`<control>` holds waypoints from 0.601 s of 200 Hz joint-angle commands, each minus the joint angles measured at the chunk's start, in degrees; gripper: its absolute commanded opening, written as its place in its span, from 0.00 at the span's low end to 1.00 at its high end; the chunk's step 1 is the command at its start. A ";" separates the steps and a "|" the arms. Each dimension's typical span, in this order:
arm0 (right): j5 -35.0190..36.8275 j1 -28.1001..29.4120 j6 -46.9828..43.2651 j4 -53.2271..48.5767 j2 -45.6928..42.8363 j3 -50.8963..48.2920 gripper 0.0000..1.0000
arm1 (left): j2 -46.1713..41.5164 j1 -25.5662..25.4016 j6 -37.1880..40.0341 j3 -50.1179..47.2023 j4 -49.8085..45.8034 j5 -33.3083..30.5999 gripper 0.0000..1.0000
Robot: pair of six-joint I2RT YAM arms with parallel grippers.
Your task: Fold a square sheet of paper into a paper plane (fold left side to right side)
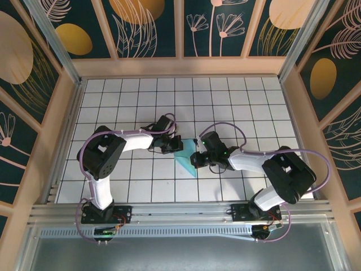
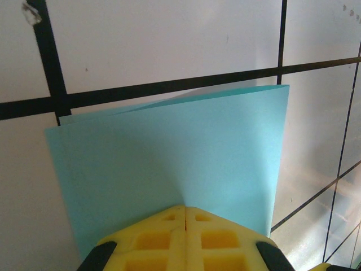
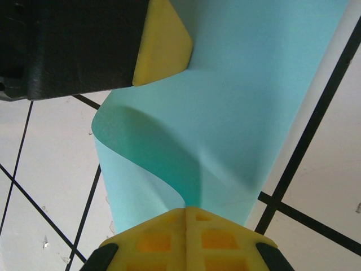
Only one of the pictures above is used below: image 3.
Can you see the light blue paper sheet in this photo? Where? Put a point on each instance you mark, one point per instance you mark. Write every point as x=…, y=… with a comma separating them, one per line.
x=225, y=113

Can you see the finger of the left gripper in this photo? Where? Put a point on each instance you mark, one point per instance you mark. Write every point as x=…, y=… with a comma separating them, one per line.
x=112, y=42

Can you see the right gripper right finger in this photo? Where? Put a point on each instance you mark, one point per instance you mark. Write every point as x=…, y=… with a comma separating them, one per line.
x=220, y=245

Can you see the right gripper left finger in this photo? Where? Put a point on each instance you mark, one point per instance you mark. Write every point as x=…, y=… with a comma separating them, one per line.
x=152, y=245

